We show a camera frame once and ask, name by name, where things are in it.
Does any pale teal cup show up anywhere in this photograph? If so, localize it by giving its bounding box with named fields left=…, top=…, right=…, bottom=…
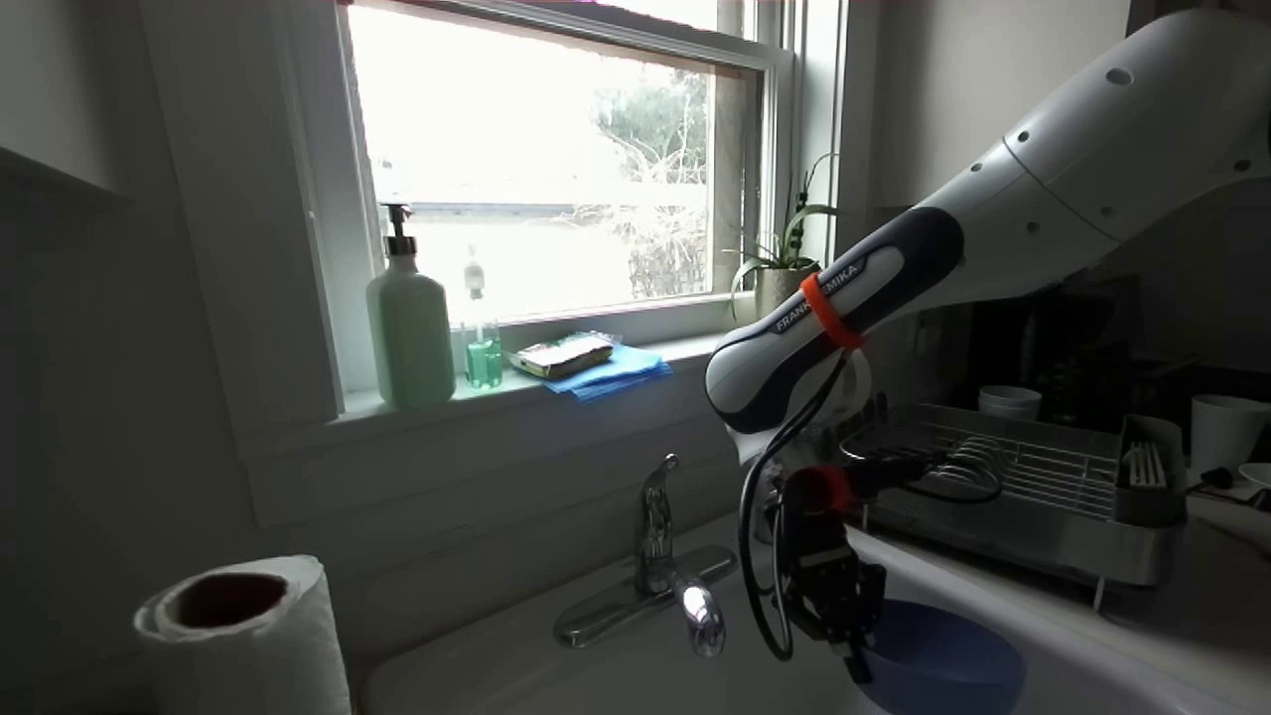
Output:
left=973, top=382, right=1048, bottom=425

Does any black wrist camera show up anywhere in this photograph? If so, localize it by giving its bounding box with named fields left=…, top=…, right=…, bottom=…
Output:
left=851, top=449, right=953, bottom=506

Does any white kitchen sink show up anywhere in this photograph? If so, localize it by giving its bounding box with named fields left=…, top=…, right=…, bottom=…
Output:
left=357, top=507, right=1235, bottom=715

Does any blue bowl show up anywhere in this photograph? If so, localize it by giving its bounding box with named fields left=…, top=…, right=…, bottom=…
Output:
left=847, top=596, right=1030, bottom=715

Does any white paper towel roll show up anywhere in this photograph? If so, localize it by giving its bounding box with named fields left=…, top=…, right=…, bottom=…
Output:
left=132, top=553, right=357, bottom=715

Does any small green glass bottle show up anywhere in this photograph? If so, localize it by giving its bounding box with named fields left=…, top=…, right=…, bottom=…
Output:
left=452, top=249, right=508, bottom=398

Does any white framed window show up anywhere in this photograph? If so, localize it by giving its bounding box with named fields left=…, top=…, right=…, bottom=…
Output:
left=283, top=0, right=851, bottom=431

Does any orange cable strap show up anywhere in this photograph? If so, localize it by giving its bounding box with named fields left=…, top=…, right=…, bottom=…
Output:
left=794, top=270, right=871, bottom=359

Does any dark striped sponge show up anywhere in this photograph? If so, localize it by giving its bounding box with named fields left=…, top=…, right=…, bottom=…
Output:
left=508, top=331, right=619, bottom=384

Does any potted orchid plant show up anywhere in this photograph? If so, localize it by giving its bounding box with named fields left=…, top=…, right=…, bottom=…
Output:
left=725, top=153, right=847, bottom=331

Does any chrome sink faucet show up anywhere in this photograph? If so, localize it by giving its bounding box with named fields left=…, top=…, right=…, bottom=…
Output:
left=553, top=449, right=738, bottom=662

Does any white upper cabinet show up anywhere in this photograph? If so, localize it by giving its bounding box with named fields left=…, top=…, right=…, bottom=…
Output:
left=867, top=0, right=1145, bottom=212
left=0, top=0, right=127, bottom=195

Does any white mug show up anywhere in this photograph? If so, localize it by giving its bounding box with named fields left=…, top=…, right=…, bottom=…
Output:
left=1182, top=391, right=1271, bottom=482

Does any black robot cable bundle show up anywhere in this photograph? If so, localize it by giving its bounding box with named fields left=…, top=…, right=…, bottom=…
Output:
left=729, top=350, right=1009, bottom=668

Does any green soap pump bottle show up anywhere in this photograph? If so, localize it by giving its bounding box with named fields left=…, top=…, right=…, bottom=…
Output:
left=366, top=200, right=460, bottom=413

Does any dark utensil holder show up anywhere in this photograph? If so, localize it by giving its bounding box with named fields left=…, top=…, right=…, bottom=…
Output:
left=1113, top=413, right=1190, bottom=533

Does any stainless steel dish rack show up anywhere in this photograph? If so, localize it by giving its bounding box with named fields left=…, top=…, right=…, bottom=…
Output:
left=858, top=395, right=1187, bottom=617

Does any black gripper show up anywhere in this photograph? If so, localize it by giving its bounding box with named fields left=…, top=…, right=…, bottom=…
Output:
left=769, top=507, right=891, bottom=690

